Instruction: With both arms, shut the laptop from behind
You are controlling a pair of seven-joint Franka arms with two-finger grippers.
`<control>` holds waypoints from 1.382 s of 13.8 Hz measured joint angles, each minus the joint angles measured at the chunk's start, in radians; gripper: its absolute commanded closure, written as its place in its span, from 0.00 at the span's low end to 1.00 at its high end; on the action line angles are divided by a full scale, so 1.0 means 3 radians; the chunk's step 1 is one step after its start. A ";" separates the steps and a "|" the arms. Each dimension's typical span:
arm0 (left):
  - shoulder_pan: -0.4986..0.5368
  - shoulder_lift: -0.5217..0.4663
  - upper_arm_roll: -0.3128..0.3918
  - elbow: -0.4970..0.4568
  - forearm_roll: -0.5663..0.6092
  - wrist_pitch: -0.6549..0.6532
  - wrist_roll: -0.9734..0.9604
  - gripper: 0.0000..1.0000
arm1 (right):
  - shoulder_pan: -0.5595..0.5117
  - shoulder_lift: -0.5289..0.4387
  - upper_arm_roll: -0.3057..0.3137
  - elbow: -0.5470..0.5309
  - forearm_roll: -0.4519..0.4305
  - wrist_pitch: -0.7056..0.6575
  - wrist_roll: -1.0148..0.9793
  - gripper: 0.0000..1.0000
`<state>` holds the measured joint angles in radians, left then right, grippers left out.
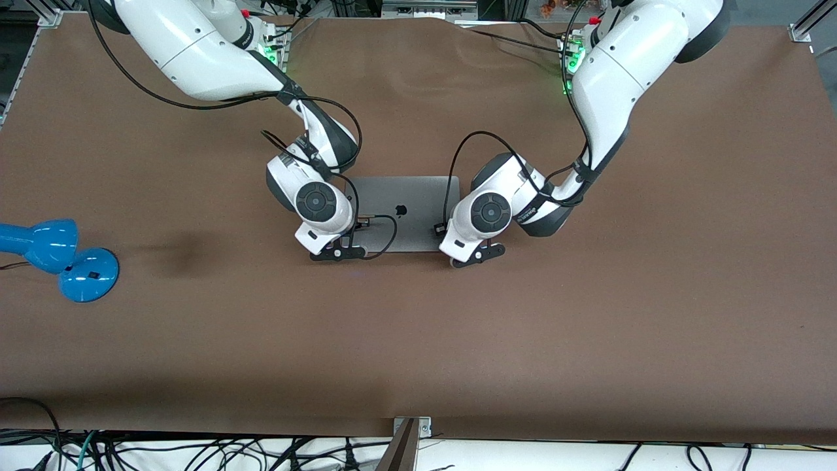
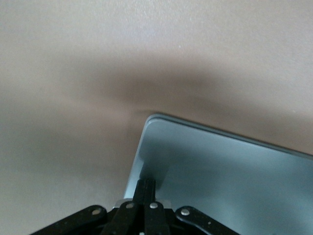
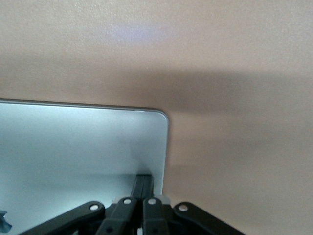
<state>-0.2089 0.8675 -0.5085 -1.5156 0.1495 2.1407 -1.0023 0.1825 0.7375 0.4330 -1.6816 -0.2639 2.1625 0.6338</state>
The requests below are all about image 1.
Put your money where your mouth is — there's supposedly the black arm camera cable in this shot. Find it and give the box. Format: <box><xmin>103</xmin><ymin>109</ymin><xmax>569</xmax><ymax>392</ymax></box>
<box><xmin>433</xmin><ymin>0</ymin><xmax>619</xmax><ymax>235</ymax></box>
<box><xmin>87</xmin><ymin>0</ymin><xmax>400</xmax><ymax>260</ymax></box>

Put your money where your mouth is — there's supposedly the grey metal box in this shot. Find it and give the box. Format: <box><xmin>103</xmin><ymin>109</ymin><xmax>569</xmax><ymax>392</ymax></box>
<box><xmin>381</xmin><ymin>0</ymin><xmax>479</xmax><ymax>20</ymax></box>

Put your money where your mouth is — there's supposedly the looped black cable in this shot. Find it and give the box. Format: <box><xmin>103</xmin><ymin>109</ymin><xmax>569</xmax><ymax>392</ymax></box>
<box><xmin>0</xmin><ymin>396</ymin><xmax>63</xmax><ymax>471</ymax></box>

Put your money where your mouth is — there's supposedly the aluminium camera pole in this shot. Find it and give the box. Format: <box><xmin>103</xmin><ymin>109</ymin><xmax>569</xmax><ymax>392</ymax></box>
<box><xmin>376</xmin><ymin>419</ymin><xmax>420</xmax><ymax>471</ymax></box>

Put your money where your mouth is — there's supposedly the grey laptop with black keyboard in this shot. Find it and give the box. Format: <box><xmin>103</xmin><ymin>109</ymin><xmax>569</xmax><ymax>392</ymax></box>
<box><xmin>345</xmin><ymin>175</ymin><xmax>460</xmax><ymax>254</ymax></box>

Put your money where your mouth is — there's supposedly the teal cable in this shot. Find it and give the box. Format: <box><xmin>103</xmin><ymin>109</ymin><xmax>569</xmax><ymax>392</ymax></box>
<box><xmin>74</xmin><ymin>430</ymin><xmax>100</xmax><ymax>471</ymax></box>

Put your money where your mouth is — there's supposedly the long black base cable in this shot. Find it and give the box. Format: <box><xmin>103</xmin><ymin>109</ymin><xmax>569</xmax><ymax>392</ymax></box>
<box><xmin>468</xmin><ymin>27</ymin><xmax>567</xmax><ymax>53</ymax></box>

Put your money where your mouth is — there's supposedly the black cable with metal plug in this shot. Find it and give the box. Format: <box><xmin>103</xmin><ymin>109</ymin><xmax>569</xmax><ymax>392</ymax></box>
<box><xmin>520</xmin><ymin>18</ymin><xmax>567</xmax><ymax>40</ymax></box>

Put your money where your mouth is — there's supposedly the aluminium table corner profile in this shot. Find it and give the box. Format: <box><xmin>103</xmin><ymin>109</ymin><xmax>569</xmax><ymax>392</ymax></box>
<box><xmin>788</xmin><ymin>0</ymin><xmax>837</xmax><ymax>44</ymax></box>
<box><xmin>26</xmin><ymin>0</ymin><xmax>64</xmax><ymax>28</ymax></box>

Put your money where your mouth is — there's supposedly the blue desk lamp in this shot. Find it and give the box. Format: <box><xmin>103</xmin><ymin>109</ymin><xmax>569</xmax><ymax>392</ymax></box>
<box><xmin>0</xmin><ymin>218</ymin><xmax>121</xmax><ymax>304</ymax></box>

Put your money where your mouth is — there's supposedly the brown table cover sheet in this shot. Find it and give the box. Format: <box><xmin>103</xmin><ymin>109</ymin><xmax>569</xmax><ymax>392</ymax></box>
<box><xmin>0</xmin><ymin>13</ymin><xmax>837</xmax><ymax>445</ymax></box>

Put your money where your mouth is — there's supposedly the small metal pole bracket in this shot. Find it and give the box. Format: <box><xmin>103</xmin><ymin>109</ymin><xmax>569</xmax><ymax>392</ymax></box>
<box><xmin>392</xmin><ymin>417</ymin><xmax>433</xmax><ymax>439</ymax></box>

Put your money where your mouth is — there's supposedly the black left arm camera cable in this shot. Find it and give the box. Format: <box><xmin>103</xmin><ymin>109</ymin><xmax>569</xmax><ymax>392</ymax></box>
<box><xmin>433</xmin><ymin>0</ymin><xmax>619</xmax><ymax>235</ymax></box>

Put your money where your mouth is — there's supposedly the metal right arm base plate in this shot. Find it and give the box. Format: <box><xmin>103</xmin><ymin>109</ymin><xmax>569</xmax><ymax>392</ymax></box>
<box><xmin>262</xmin><ymin>26</ymin><xmax>290</xmax><ymax>73</ymax></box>

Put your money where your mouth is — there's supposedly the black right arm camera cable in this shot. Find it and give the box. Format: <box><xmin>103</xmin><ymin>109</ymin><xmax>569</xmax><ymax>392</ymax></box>
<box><xmin>87</xmin><ymin>0</ymin><xmax>400</xmax><ymax>260</ymax></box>

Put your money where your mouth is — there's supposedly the thin black base cable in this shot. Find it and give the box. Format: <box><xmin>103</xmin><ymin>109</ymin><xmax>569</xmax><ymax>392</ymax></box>
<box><xmin>265</xmin><ymin>12</ymin><xmax>321</xmax><ymax>50</ymax></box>

